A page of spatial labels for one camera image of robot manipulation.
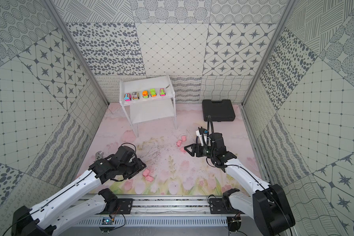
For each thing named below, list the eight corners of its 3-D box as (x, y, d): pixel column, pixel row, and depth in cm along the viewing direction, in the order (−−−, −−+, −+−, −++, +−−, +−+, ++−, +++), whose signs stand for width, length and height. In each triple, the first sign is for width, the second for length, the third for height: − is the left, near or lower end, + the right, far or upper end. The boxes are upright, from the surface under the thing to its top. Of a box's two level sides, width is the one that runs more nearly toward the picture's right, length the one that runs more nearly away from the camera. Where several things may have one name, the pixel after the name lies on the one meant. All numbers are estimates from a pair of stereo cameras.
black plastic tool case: (204, 122, 111) (204, 117, 107) (201, 101, 126) (202, 97, 122) (234, 122, 111) (236, 117, 107) (228, 101, 126) (229, 97, 122)
